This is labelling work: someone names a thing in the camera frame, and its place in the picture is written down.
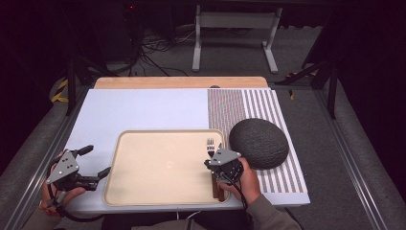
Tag person's left hand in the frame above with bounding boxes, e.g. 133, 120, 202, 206
39, 150, 87, 218

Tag yellow black floor tape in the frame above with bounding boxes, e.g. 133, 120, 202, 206
50, 78, 70, 104

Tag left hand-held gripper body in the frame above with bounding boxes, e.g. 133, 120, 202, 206
45, 149, 101, 193

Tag striped woven placemat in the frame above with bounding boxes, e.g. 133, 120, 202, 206
207, 88, 309, 195

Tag tangle of floor cables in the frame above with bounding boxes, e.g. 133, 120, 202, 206
125, 25, 199, 78

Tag person's right hand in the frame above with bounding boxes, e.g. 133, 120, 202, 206
219, 156, 261, 206

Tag person's dark clothing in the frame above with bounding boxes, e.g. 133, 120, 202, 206
101, 209, 253, 230

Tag black stand legs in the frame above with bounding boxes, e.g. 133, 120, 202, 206
277, 47, 340, 121
61, 47, 119, 117

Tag wooden handled fork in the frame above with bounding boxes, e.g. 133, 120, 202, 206
206, 137, 220, 199

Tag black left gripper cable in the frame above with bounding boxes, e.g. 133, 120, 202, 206
46, 162, 105, 223

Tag beige plastic tray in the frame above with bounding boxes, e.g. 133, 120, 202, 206
102, 128, 232, 207

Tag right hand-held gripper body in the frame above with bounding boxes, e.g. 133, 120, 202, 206
203, 147, 245, 185

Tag black textured oval plate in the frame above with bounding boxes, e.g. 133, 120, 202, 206
228, 118, 290, 171

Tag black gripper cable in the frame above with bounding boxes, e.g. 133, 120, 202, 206
46, 162, 105, 223
222, 178, 250, 211

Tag grey metal desk frame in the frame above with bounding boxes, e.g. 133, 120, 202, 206
191, 4, 283, 75

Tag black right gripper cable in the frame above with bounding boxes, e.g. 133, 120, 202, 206
222, 178, 250, 211

